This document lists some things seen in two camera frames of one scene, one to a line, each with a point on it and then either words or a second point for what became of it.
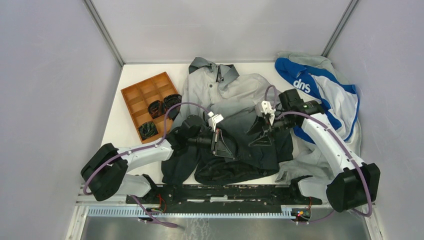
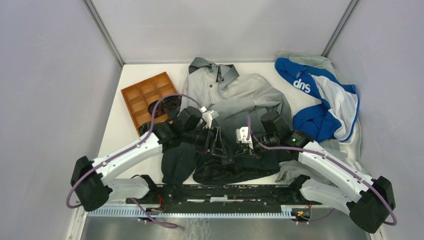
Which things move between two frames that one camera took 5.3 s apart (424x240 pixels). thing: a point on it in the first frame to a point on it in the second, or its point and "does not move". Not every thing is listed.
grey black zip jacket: x=220 y=88 does not move
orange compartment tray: x=139 y=96 does not move
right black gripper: x=257 y=126 to x=245 y=150
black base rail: x=271 y=197 does not move
